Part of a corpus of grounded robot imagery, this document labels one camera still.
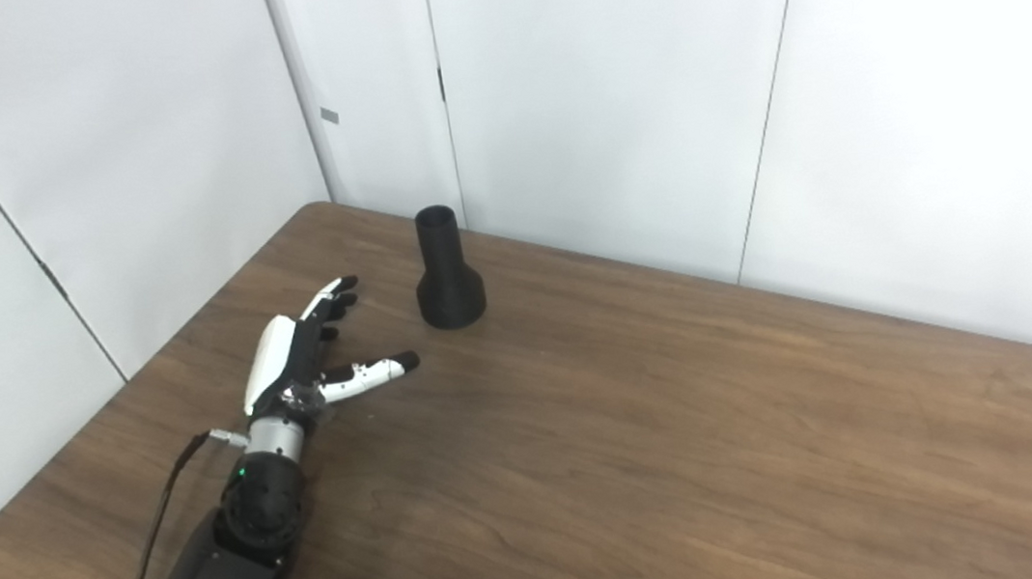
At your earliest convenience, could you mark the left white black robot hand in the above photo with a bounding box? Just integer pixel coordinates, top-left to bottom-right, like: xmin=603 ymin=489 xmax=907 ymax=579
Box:
xmin=230 ymin=269 xmax=426 ymax=430

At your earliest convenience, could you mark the black flared nozzle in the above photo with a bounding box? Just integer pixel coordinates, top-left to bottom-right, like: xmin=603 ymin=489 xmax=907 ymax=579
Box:
xmin=406 ymin=201 xmax=489 ymax=333

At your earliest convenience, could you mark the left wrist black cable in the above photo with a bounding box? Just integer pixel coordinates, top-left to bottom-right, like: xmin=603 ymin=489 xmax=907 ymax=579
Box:
xmin=97 ymin=425 xmax=265 ymax=579

